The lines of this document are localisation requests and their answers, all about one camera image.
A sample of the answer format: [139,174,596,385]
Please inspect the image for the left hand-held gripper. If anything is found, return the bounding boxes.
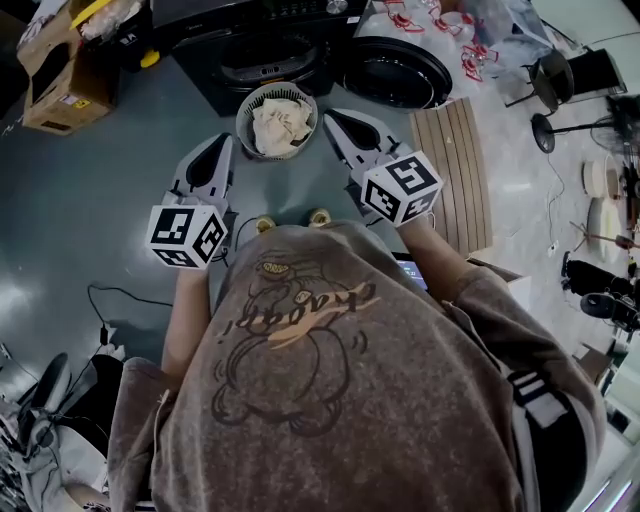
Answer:
[144,131,240,272]

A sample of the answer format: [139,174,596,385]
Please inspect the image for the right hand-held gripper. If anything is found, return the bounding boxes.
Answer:
[322,107,446,230]

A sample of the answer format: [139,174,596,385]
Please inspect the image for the pale green laundry basket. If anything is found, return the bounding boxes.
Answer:
[234,82,320,162]

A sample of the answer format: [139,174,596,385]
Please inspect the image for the cream clothes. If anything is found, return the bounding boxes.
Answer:
[250,96,315,157]

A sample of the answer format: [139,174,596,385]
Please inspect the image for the black washing machine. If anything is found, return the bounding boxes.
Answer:
[152,0,371,119]

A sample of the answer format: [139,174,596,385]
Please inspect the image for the person's right forearm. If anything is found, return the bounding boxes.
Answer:
[399,217,480,304]

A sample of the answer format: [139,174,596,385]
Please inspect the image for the person's left forearm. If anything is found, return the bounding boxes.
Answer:
[159,264,214,379]

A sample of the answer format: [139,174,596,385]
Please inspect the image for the round black glass door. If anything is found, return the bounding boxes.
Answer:
[342,35,454,110]

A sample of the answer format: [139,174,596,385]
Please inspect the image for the wooden slatted board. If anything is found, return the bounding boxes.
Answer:
[409,97,495,254]

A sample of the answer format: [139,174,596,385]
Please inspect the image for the black bin with yellow lid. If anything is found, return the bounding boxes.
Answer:
[69,0,162,71]

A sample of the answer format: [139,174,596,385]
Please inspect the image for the large brown cardboard box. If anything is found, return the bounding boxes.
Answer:
[17,0,122,136]

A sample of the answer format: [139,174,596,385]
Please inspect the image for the black floor fan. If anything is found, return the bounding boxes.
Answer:
[530,92,640,161]

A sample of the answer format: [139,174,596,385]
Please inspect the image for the clear plastic bag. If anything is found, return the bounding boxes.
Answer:
[464,0,559,54]

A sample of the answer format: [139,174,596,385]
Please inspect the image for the black round chair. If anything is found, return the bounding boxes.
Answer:
[504,48,576,114]

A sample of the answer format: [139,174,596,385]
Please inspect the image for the white side table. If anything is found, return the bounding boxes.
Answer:
[467,254,534,301]

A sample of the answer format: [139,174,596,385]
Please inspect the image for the round white floor device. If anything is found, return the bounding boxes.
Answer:
[581,158,621,197]
[588,196,629,250]

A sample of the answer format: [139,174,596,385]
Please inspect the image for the black cabinet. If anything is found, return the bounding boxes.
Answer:
[567,47,629,99]

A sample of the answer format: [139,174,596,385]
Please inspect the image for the person's brown printed shirt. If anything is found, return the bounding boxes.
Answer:
[107,219,609,512]

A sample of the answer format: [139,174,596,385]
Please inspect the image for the black equipment bundle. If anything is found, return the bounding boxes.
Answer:
[562,252,640,331]

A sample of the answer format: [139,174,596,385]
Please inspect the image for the white bags with red handles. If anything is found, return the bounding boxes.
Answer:
[367,0,501,84]

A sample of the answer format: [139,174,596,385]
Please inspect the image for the black floor cable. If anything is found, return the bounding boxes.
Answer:
[87,283,174,347]

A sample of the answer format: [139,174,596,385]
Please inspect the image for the white floor cable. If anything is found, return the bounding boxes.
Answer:
[546,149,567,257]

